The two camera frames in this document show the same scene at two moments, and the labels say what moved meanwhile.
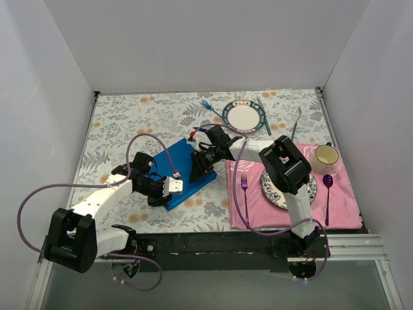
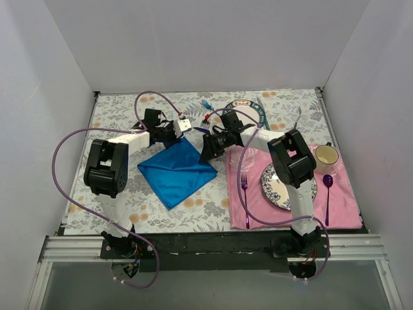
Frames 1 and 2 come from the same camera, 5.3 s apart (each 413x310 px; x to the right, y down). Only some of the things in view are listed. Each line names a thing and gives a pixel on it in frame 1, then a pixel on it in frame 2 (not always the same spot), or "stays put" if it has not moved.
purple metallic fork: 244,185 stays put
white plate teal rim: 244,116 stays put
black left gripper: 160,194 to 170,133
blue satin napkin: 175,161 stays put
